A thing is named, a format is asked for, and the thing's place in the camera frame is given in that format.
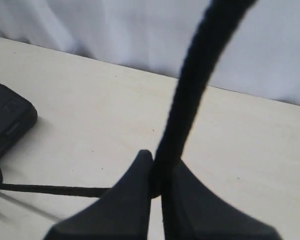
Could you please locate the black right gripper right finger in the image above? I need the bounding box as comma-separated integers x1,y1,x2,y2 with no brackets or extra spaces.
161,161,281,240

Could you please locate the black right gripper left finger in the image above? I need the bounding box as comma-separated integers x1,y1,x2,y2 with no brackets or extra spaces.
45,150,153,240

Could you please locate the black plastic carrying case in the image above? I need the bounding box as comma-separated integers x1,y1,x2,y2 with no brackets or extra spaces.
0,83,38,158

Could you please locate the white backdrop curtain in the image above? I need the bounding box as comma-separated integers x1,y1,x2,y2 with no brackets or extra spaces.
0,0,300,106

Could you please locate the black cord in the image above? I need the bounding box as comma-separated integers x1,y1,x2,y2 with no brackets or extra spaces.
0,0,258,201

